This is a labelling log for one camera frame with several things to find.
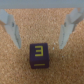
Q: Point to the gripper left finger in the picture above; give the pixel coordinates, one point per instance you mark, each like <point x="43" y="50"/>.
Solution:
<point x="10" y="26"/>

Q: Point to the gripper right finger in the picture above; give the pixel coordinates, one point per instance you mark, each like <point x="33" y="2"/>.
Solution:
<point x="69" y="26"/>

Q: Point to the purple block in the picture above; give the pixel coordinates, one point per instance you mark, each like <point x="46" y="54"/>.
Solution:
<point x="39" y="55"/>

